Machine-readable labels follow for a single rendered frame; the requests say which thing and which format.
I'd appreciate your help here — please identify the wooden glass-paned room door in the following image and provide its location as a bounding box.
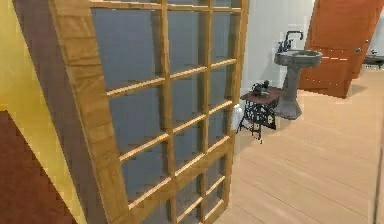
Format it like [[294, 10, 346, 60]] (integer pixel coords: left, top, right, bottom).
[[48, 0, 250, 224]]

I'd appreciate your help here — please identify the black sewing machine table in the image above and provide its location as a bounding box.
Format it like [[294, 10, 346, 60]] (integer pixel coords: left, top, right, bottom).
[[237, 86, 284, 145]]

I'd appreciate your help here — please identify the black sewing machine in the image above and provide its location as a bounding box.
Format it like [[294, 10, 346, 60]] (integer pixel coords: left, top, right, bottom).
[[251, 80, 271, 98]]

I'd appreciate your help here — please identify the black sink faucet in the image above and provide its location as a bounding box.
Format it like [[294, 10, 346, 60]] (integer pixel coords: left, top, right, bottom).
[[277, 30, 305, 53]]

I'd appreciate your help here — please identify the orange wooden room door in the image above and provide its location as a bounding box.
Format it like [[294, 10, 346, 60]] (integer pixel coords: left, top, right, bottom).
[[298, 0, 384, 100]]

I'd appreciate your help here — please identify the grey pedestal sink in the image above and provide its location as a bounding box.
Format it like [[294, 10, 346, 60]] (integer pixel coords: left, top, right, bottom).
[[273, 49, 324, 121]]

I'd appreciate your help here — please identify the dark grey wall sink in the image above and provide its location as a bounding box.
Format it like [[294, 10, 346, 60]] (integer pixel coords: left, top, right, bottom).
[[362, 49, 384, 70]]

